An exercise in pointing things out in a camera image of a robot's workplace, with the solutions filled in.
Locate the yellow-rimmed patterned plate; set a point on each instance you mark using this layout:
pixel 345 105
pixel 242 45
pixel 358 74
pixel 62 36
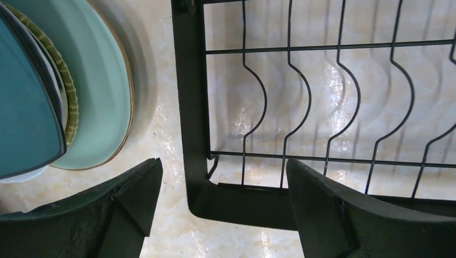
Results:
pixel 66 86

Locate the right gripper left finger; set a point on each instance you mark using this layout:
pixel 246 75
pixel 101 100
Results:
pixel 111 219

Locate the black wire dish rack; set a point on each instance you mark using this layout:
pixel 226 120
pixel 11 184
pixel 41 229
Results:
pixel 361 91

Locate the light green round plate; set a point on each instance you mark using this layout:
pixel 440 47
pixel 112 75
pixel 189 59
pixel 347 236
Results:
pixel 101 73

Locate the teal square plate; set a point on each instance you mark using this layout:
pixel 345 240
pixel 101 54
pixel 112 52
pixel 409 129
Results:
pixel 31 133

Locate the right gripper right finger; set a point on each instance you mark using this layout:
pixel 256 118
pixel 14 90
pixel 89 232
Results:
pixel 334 220

